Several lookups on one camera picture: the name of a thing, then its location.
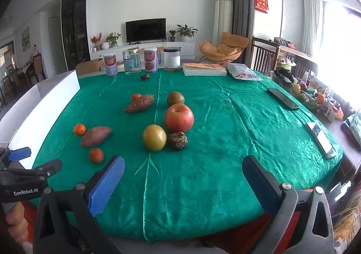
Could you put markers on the glass jar teal label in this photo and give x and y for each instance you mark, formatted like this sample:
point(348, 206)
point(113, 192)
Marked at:
point(132, 61)

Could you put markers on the person's left hand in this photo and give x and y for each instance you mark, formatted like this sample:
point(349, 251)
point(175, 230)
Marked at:
point(18, 225)

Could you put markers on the dining table with chairs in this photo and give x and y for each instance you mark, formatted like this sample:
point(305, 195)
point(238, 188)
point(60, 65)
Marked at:
point(21, 79)

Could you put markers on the red wall hanging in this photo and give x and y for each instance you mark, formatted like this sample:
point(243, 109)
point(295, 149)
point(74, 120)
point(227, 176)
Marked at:
point(262, 6)

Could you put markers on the potted green plant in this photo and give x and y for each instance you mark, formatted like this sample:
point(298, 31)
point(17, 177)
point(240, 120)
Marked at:
point(186, 32)

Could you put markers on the wooden crib rail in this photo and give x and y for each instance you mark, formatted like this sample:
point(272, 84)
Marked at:
point(267, 56)

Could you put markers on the white flat box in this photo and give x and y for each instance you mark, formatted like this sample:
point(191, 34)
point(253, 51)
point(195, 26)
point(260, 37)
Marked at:
point(198, 69)

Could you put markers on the white plastic snack bag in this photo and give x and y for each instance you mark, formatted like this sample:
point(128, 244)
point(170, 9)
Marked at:
point(242, 72)

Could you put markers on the orange lounge chair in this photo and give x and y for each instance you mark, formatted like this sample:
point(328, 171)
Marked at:
point(231, 48)

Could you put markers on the yellow-green round fruit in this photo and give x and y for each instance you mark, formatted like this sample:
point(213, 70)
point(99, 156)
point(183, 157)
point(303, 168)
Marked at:
point(154, 138)

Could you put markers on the red flower vase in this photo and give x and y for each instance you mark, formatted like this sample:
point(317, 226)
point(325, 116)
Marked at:
point(96, 41)

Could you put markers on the large red apple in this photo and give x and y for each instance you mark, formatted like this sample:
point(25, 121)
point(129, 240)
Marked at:
point(179, 118)

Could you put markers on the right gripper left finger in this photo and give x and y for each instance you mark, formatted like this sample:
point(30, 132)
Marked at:
point(66, 220)

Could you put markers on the tray of toys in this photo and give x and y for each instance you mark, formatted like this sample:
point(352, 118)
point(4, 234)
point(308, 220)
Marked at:
point(315, 95)

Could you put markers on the sweet potato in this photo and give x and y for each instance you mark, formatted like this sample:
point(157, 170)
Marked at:
point(140, 104)
point(95, 136)

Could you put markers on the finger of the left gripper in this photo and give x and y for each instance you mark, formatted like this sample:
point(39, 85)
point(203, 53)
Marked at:
point(46, 170)
point(19, 154)

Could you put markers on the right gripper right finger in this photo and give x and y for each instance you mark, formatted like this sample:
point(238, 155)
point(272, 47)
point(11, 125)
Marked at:
point(313, 232)

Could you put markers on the tall black cabinet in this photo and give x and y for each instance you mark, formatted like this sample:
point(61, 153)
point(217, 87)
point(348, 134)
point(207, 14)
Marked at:
point(74, 32)

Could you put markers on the right red-labelled tin can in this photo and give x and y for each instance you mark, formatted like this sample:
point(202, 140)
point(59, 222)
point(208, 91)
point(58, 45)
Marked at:
point(151, 60)

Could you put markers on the black television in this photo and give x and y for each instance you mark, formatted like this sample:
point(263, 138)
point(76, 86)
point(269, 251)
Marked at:
point(145, 30)

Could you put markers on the green satin tablecloth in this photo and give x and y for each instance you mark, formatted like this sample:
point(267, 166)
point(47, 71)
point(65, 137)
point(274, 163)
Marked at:
point(199, 190)

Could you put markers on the covered standing air conditioner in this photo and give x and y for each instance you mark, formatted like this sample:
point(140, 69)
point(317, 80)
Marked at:
point(223, 20)

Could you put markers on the black-lidded clear canister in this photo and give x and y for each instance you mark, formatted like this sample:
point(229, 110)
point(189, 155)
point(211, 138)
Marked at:
point(172, 58)

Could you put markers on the green-brown round fruit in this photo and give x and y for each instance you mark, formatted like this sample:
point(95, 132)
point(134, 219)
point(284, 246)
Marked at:
point(175, 98)

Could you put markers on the dark wrinkled fruit near apple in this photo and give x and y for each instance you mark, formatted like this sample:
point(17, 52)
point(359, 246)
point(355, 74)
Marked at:
point(178, 140)

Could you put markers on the small dark fruit by cans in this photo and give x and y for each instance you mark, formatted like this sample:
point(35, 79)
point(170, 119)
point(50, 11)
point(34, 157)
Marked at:
point(145, 77)

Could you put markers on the small orange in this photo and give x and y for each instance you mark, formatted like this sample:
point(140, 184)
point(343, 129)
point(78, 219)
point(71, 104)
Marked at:
point(79, 129)
point(96, 155)
point(135, 97)

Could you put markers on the brown cardboard box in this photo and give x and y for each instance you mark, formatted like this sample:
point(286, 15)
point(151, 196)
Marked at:
point(88, 67)

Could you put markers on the white cardboard box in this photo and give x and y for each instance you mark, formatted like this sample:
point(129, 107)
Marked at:
point(28, 122)

